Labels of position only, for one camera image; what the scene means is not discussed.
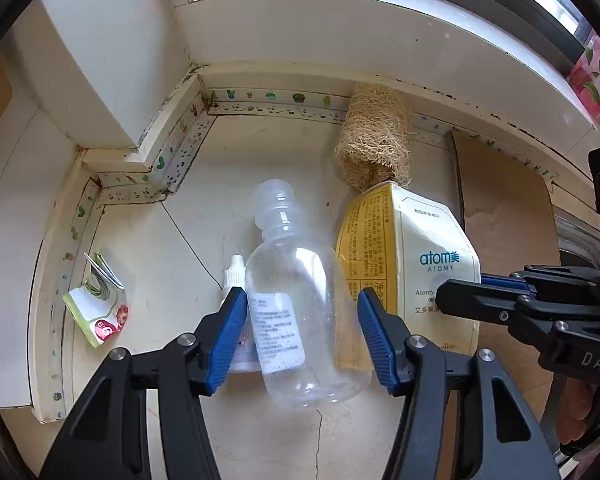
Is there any natural loofah sponge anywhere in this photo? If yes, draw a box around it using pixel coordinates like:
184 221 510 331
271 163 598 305
334 82 413 193

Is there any small white dropper bottle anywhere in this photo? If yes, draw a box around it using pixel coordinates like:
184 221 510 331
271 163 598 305
221 255 260 373

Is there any small green pink paper wrapper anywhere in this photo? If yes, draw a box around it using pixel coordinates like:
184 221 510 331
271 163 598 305
62 252 130 348

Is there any flat brown cardboard sheet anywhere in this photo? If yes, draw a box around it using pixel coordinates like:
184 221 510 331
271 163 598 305
450 129 562 480

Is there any pink dish soap bottle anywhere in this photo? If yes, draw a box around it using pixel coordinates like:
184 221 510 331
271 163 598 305
567 34 600 127

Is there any person right hand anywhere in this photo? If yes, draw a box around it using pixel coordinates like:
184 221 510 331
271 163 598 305
556 377 595 444

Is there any yellow white atomy box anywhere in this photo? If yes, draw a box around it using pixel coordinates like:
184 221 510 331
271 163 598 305
336 181 480 356

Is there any clear saline solution bottle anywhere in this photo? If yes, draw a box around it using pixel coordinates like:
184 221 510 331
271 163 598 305
246 179 373 408

